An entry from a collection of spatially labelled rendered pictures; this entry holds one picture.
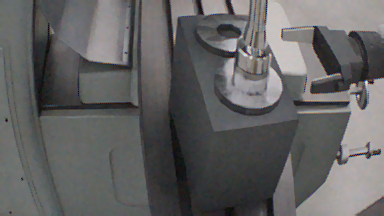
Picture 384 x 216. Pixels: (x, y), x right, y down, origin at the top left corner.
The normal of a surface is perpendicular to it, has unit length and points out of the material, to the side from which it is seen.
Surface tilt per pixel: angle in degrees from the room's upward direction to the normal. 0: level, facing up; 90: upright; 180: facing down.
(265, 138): 90
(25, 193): 89
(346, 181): 0
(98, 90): 90
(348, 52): 0
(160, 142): 0
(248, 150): 90
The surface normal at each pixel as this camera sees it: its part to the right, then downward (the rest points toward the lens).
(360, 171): 0.07, -0.68
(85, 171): 0.09, 0.73
